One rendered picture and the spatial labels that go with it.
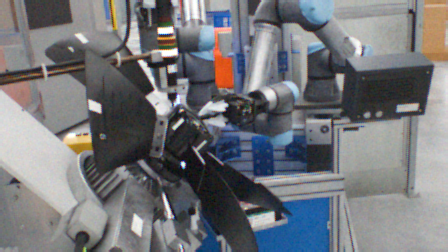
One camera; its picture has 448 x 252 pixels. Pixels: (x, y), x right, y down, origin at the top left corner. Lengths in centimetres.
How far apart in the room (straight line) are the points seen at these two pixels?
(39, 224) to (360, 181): 262
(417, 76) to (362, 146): 174
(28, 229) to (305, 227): 100
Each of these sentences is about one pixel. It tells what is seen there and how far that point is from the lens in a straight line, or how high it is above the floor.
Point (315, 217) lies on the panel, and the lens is 178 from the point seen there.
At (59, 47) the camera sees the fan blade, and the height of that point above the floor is 141.
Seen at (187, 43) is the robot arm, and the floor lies 136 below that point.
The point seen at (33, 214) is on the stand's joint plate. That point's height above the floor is 108.
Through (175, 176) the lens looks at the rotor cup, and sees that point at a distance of 109.
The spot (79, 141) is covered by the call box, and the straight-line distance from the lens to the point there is 159.
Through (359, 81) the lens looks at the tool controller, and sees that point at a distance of 159.
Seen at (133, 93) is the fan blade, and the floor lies 133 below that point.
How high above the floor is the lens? 153
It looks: 17 degrees down
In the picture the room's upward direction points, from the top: 4 degrees counter-clockwise
